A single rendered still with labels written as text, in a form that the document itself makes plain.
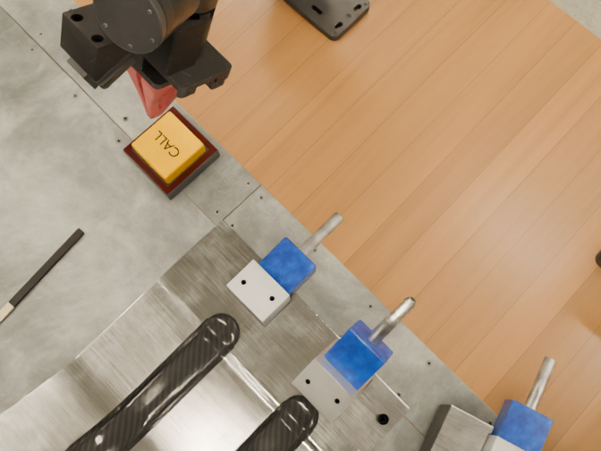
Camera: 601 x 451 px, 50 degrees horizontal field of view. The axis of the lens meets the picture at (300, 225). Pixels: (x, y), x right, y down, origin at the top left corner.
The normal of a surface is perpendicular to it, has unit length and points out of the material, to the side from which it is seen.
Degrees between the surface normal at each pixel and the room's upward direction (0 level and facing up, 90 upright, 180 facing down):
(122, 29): 63
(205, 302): 0
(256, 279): 0
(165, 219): 0
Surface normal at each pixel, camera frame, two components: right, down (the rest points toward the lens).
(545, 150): -0.01, -0.25
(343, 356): -0.42, 0.18
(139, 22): -0.37, 0.66
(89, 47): -0.63, 0.47
